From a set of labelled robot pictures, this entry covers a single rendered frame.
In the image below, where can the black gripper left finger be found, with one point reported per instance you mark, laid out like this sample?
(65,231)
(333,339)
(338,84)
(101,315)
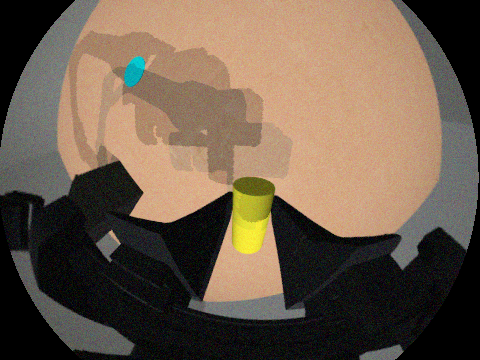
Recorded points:
(189,246)

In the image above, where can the yellow cylinder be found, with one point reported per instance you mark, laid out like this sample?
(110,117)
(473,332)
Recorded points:
(252,206)

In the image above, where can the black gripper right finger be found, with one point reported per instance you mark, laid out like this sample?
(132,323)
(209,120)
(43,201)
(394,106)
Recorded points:
(310,257)

